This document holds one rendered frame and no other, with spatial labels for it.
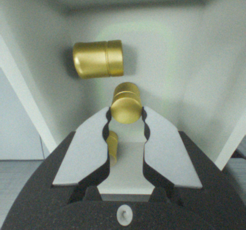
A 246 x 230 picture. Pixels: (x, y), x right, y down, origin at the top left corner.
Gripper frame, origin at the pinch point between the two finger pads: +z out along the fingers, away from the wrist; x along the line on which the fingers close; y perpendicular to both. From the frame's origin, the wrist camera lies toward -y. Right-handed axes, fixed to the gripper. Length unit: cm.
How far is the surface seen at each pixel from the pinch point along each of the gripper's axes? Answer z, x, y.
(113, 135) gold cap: 2.7, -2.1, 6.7
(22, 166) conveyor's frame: 3.7, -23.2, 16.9
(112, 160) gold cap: 0.1, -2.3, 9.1
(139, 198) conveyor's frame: -1.9, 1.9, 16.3
